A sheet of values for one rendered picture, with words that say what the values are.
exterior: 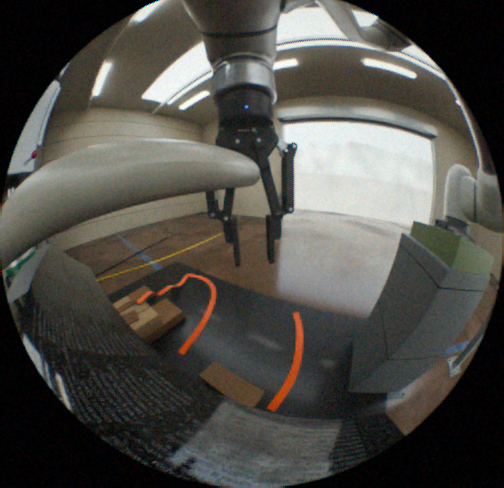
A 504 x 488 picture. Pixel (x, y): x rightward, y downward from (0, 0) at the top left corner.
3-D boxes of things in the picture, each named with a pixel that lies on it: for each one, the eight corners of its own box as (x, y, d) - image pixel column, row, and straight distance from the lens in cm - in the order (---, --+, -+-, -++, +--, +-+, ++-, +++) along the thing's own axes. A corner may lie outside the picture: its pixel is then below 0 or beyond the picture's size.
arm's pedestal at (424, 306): (346, 334, 127) (389, 227, 88) (400, 341, 148) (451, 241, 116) (336, 398, 103) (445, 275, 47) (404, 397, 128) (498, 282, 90)
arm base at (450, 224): (425, 224, 80) (427, 211, 80) (455, 235, 94) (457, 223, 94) (447, 231, 65) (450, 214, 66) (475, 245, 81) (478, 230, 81)
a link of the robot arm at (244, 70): (216, 93, 31) (217, 120, 28) (206, 59, 24) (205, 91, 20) (268, 90, 31) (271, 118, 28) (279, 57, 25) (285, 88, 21)
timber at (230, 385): (263, 395, 93) (265, 390, 82) (250, 412, 91) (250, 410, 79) (218, 368, 100) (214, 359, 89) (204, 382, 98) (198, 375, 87)
